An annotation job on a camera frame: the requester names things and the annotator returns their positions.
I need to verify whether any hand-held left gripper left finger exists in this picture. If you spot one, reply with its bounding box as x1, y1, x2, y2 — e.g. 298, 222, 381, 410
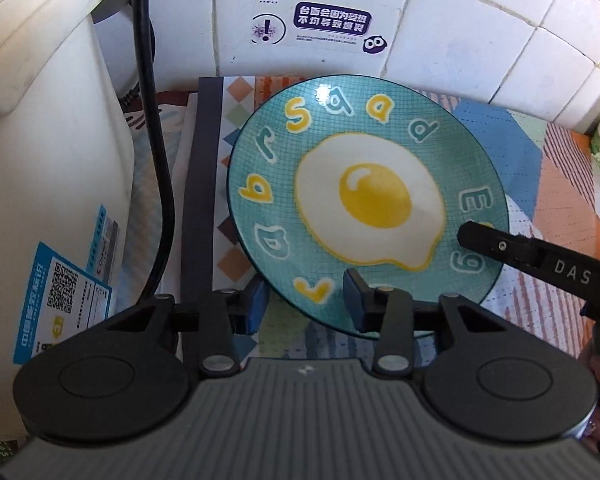
105, 276, 267, 377

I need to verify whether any white and purple wall sticker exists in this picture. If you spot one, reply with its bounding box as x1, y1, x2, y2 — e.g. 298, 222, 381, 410
250, 0, 387, 56

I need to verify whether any black power cable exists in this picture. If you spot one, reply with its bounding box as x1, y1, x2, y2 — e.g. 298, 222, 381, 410
129, 0, 177, 306

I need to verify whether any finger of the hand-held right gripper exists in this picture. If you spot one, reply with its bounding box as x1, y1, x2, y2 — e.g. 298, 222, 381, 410
457, 220, 600, 307

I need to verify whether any colourful checked tablecloth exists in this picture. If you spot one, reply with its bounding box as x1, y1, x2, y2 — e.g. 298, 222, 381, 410
180, 75, 600, 361

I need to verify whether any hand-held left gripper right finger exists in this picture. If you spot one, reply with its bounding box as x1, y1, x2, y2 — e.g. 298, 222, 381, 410
342, 269, 506, 380

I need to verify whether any teal plate with egg print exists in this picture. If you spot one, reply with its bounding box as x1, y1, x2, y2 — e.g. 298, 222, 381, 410
226, 75, 511, 342

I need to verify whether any white rice cooker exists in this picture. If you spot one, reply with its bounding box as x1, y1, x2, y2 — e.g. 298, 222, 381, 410
0, 0, 156, 368

